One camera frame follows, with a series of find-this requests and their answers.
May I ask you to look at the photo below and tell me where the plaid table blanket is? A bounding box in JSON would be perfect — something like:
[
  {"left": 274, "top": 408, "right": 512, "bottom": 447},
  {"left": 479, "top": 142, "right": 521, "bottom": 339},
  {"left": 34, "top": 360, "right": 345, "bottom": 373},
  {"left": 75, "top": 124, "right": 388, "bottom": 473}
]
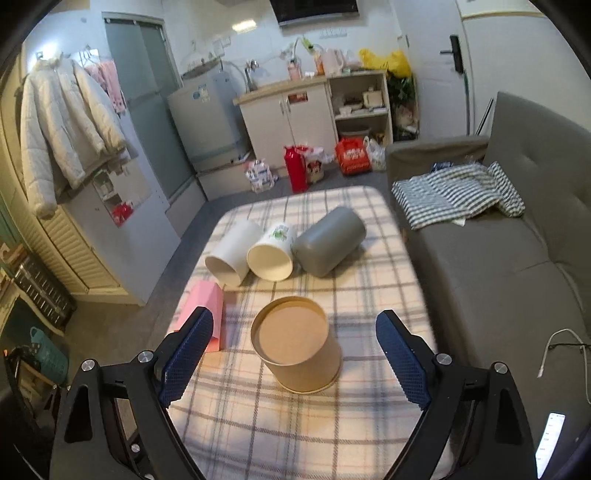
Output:
[{"left": 168, "top": 186, "right": 434, "bottom": 479}]

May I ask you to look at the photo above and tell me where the grey plastic cup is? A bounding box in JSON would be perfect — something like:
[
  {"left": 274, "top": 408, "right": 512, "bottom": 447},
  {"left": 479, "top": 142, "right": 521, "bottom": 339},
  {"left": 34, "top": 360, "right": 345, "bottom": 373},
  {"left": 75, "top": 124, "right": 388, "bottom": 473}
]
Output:
[{"left": 291, "top": 206, "right": 367, "bottom": 277}]

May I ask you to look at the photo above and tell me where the white plastic cup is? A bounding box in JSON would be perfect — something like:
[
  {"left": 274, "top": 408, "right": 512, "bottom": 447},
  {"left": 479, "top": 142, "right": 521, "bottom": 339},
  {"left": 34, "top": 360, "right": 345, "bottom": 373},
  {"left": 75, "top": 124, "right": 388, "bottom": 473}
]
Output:
[{"left": 204, "top": 219, "right": 263, "bottom": 287}]

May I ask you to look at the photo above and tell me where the pink electric kettle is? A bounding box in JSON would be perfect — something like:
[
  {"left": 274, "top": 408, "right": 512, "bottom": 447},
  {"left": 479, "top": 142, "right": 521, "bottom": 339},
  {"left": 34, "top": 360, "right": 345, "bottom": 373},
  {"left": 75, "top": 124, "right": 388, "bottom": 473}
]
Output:
[{"left": 322, "top": 49, "right": 346, "bottom": 77}]

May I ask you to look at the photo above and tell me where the pink hexagonal cup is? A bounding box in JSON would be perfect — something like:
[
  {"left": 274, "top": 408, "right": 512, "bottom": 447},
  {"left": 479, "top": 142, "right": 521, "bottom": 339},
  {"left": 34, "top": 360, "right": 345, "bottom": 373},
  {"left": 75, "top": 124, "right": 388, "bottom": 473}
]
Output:
[{"left": 166, "top": 280, "right": 226, "bottom": 354}]

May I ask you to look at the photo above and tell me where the white puffer jacket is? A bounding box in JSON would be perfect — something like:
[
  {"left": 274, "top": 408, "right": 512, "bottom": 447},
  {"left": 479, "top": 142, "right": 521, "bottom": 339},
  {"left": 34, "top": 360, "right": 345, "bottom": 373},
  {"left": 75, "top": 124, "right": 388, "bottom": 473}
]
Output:
[{"left": 20, "top": 56, "right": 127, "bottom": 219}]

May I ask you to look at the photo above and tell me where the pink hanging garment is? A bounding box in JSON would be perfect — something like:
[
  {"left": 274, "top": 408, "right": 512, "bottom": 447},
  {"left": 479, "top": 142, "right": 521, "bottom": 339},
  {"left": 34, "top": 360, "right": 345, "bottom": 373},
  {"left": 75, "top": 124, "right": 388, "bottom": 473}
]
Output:
[{"left": 84, "top": 60, "right": 126, "bottom": 114}]

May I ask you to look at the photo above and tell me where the yellow plastic bag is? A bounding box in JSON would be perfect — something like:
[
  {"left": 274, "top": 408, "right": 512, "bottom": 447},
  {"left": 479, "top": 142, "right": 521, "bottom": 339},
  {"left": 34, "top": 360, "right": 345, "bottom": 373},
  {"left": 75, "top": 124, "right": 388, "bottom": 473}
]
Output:
[{"left": 359, "top": 48, "right": 412, "bottom": 78}]

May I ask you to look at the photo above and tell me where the black range hood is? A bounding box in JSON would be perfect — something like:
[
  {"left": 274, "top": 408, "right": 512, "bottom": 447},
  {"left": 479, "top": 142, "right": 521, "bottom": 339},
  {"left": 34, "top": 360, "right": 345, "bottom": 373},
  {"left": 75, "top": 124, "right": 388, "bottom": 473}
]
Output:
[{"left": 270, "top": 0, "right": 359, "bottom": 26}]

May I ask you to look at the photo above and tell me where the green checkered cloth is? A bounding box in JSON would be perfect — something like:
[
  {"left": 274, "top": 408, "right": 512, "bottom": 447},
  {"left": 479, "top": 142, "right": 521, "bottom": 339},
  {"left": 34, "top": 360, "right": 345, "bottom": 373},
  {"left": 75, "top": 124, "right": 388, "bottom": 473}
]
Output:
[{"left": 392, "top": 162, "right": 526, "bottom": 230}]

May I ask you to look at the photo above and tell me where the brown paper cup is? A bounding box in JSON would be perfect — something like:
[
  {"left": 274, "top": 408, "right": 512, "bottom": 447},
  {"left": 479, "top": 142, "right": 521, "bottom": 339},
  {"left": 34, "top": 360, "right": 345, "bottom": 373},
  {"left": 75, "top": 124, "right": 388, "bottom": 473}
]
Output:
[{"left": 250, "top": 296, "right": 342, "bottom": 395}]

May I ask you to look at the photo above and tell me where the white washing machine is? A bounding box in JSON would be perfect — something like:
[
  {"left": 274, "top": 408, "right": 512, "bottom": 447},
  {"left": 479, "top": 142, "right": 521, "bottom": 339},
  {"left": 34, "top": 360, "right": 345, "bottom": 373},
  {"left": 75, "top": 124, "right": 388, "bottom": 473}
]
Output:
[{"left": 167, "top": 69, "right": 250, "bottom": 174}]

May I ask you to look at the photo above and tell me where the open white shelf unit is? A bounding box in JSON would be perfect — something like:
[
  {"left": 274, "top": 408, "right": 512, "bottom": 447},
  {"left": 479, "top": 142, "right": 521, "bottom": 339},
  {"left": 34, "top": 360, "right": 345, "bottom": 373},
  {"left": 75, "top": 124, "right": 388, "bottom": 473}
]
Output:
[{"left": 328, "top": 70, "right": 394, "bottom": 147}]

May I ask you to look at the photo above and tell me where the white entrance door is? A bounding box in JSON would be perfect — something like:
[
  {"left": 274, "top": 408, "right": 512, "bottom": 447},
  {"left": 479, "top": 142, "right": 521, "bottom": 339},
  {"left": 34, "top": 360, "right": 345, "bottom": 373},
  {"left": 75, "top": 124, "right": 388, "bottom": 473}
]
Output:
[{"left": 393, "top": 0, "right": 471, "bottom": 139}]

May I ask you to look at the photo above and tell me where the white printed package bag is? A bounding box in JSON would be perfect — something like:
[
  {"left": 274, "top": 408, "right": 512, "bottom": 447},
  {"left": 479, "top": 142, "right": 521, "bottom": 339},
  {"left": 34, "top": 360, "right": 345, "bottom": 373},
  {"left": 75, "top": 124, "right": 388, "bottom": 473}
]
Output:
[{"left": 245, "top": 159, "right": 279, "bottom": 194}]

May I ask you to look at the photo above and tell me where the cream printed paper cup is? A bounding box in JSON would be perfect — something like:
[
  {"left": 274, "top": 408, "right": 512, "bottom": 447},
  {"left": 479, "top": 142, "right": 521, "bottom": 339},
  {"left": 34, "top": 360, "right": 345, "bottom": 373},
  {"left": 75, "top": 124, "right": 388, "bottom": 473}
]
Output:
[{"left": 246, "top": 222, "right": 297, "bottom": 282}]

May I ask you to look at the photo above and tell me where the black door handle lock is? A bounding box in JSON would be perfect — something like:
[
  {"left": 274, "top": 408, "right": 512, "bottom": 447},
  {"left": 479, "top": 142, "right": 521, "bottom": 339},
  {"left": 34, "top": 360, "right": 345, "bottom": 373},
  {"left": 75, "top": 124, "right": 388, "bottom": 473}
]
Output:
[{"left": 440, "top": 35, "right": 465, "bottom": 75}]

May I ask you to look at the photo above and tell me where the red thermos flask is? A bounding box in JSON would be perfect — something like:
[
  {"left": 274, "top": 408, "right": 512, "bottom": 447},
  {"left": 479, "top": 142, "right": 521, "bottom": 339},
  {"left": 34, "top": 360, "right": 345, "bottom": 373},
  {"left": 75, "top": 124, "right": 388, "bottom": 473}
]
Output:
[{"left": 283, "top": 146, "right": 308, "bottom": 194}]

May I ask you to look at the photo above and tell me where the white charging cable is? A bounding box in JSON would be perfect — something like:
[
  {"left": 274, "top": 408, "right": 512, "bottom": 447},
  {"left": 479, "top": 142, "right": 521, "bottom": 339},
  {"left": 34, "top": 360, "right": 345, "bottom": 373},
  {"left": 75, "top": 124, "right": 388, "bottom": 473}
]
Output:
[{"left": 536, "top": 327, "right": 591, "bottom": 407}]

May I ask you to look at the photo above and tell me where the red shopping bag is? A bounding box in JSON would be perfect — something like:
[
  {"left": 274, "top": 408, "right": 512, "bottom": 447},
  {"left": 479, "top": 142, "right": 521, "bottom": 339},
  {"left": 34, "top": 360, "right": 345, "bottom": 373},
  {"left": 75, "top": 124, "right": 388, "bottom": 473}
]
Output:
[{"left": 335, "top": 137, "right": 372, "bottom": 176}]

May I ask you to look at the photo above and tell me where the white sink cabinet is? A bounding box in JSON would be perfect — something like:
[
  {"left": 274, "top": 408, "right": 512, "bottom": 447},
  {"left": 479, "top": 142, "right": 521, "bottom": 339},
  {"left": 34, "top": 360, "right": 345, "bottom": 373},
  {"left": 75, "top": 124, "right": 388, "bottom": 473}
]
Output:
[{"left": 233, "top": 77, "right": 338, "bottom": 168}]

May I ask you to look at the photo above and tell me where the grey sofa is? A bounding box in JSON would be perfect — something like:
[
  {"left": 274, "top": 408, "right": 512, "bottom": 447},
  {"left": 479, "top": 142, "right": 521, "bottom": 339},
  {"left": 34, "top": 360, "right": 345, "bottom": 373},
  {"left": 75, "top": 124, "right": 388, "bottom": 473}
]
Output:
[{"left": 386, "top": 92, "right": 590, "bottom": 479}]

